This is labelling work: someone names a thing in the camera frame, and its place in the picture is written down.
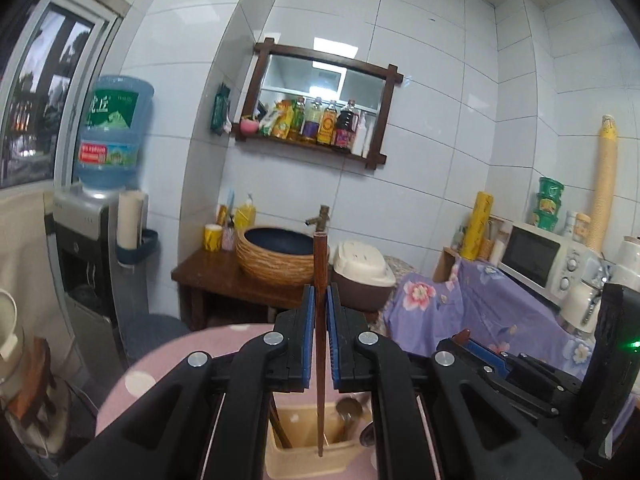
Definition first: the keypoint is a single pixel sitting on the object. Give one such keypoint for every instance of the white kitchen appliance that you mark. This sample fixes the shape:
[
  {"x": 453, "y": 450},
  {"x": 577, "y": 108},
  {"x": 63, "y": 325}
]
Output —
[{"x": 627, "y": 265}]

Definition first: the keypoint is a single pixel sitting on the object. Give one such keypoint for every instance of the wooden chopstick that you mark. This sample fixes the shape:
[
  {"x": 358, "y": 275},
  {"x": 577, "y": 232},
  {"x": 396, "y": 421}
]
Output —
[
  {"x": 320, "y": 270},
  {"x": 281, "y": 425},
  {"x": 462, "y": 337}
]

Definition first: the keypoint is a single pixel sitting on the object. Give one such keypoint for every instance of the wooden framed mirror shelf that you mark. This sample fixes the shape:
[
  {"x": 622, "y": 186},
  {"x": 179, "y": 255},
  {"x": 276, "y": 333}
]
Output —
[{"x": 385, "y": 110}]

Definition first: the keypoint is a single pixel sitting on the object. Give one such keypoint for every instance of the window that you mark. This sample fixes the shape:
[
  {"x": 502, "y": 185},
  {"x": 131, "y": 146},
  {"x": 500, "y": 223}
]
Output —
[{"x": 45, "y": 85}]

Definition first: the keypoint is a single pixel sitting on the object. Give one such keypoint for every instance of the beige perforated utensil holder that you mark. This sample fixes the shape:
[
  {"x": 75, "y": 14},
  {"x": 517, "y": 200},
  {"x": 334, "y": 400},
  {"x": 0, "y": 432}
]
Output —
[{"x": 300, "y": 460}]

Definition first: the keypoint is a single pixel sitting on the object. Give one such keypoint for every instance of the bronze faucet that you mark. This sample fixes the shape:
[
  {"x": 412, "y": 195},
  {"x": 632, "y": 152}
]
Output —
[{"x": 322, "y": 217}]

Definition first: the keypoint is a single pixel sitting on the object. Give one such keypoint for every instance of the green hanging packet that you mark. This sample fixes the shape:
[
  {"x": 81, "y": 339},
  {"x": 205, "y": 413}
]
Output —
[{"x": 220, "y": 110}]

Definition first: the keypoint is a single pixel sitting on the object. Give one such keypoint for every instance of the yellow roll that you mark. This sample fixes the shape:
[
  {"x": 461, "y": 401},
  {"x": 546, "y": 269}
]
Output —
[{"x": 477, "y": 225}]

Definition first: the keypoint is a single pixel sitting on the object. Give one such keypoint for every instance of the dark wooden table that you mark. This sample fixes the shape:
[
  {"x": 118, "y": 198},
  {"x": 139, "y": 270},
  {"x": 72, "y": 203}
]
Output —
[{"x": 215, "y": 275}]

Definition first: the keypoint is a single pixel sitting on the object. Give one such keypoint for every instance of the blue water jug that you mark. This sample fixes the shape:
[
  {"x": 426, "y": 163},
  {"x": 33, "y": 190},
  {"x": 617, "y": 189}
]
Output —
[{"x": 112, "y": 130}]

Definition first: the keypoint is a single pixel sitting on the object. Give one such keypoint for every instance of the small white bottle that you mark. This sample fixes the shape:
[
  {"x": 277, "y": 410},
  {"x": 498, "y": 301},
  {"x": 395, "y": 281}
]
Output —
[{"x": 569, "y": 224}]

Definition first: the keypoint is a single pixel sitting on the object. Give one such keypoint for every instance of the blue toothbrush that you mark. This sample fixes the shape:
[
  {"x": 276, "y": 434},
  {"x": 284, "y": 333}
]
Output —
[{"x": 230, "y": 202}]

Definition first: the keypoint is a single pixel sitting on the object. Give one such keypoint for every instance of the blue round stool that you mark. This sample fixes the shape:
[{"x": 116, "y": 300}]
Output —
[{"x": 150, "y": 332}]

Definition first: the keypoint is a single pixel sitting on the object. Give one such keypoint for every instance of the white microwave oven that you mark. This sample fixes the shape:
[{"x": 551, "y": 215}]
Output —
[{"x": 530, "y": 257}]

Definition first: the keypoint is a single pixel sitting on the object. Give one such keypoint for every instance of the white electric kettle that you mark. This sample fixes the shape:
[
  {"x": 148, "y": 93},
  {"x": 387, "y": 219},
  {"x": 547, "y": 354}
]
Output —
[{"x": 577, "y": 305}]

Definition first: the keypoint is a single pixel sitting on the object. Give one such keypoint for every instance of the row of condiment bottles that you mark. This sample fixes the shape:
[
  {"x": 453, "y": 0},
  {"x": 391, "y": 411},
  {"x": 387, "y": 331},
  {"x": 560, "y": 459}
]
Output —
[{"x": 325, "y": 125}]

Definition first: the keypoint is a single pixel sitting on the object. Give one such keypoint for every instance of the yellow soap bottle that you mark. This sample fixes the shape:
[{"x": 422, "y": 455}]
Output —
[{"x": 245, "y": 215}]

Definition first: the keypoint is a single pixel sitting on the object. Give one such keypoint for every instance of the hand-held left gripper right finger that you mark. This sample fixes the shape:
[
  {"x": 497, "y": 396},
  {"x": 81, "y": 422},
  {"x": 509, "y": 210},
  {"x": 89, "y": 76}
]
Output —
[{"x": 333, "y": 335}]

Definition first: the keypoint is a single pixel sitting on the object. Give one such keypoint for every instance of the grey water dispenser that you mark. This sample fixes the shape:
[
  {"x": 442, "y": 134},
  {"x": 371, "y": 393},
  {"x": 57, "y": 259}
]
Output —
[{"x": 85, "y": 260}]

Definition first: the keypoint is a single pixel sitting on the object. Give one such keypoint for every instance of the wicker wash basin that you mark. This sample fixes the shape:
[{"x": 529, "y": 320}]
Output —
[{"x": 280, "y": 270}]

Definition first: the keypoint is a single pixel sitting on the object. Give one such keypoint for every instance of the purple floral cloth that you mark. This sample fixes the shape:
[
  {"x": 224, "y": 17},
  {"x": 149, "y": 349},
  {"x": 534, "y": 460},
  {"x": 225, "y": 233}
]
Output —
[{"x": 475, "y": 300}]

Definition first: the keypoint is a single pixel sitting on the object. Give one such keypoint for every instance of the pink cup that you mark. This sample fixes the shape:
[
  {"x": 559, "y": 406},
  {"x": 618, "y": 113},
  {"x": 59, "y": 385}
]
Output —
[{"x": 228, "y": 240}]

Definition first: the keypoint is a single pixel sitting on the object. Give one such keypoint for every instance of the wooden stool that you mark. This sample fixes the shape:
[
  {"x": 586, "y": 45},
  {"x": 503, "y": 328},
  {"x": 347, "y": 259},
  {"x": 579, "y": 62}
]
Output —
[{"x": 35, "y": 375}]

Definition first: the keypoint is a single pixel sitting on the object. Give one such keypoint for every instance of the white paper cup tube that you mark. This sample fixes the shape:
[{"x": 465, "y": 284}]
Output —
[{"x": 131, "y": 220}]

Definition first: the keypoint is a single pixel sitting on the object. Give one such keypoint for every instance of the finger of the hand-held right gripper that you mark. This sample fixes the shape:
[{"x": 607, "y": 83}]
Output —
[
  {"x": 520, "y": 396},
  {"x": 487, "y": 357}
]

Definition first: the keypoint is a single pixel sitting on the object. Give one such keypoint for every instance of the blue-grey cup holder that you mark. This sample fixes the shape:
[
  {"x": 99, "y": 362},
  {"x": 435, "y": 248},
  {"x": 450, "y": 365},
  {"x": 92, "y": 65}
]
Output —
[{"x": 145, "y": 250}]

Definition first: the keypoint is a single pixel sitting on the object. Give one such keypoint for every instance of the pink round ornament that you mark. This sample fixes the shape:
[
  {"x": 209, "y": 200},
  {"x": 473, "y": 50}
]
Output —
[{"x": 248, "y": 126}]

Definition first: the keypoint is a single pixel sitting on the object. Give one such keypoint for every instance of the white and brown rice cooker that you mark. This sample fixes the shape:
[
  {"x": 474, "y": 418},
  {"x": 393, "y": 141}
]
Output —
[{"x": 360, "y": 285}]

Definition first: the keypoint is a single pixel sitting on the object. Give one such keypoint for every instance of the white cooking pot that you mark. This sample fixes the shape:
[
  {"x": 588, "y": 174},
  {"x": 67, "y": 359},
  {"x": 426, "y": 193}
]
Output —
[{"x": 10, "y": 340}]

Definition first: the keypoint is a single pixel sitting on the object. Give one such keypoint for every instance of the pink polka dot tablecloth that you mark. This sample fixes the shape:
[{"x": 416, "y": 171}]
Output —
[{"x": 145, "y": 385}]

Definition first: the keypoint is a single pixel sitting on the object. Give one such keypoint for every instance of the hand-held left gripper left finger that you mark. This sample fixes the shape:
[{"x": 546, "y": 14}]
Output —
[{"x": 310, "y": 330}]

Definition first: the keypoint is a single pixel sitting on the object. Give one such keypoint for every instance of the yellow cup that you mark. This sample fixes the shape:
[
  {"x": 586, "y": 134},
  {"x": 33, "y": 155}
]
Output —
[{"x": 212, "y": 238}]

